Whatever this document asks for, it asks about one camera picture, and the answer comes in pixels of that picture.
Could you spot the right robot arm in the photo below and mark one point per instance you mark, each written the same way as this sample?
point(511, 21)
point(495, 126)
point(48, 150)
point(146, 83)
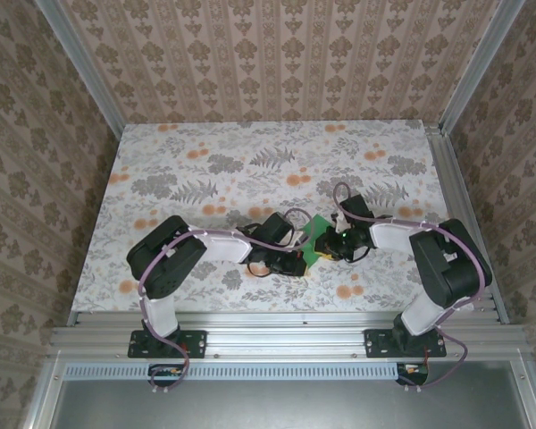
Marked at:
point(451, 268)

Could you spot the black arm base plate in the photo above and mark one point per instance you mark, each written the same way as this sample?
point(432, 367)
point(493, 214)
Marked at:
point(196, 344)
point(377, 343)

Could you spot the aluminium frame post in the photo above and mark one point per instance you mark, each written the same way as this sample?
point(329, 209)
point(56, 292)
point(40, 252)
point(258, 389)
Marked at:
point(477, 67)
point(87, 67)

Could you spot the wide aluminium frame rail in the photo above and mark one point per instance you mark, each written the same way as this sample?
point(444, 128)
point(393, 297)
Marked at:
point(286, 333)

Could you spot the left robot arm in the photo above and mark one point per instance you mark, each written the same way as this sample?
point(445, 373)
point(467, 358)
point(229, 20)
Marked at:
point(165, 263)

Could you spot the grey metal sheet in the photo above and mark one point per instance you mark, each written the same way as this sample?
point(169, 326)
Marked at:
point(286, 406)

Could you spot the aluminium table side rail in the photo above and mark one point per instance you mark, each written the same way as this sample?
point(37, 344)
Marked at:
point(458, 201)

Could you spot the green square paper sheet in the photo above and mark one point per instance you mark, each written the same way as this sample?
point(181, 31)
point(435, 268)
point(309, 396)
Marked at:
point(318, 228)

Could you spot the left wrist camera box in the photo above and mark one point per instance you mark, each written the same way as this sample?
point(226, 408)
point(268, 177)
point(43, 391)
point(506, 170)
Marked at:
point(274, 229)

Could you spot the floral patterned table mat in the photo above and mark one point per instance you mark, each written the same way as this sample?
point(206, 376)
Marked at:
point(183, 143)

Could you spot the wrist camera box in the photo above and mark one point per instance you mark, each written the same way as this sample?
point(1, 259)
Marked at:
point(274, 229)
point(357, 207)

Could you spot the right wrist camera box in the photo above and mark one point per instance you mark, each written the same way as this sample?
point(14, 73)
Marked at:
point(357, 207)

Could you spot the small black connector board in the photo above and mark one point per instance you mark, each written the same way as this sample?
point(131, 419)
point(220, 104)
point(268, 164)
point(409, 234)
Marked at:
point(413, 371)
point(165, 372)

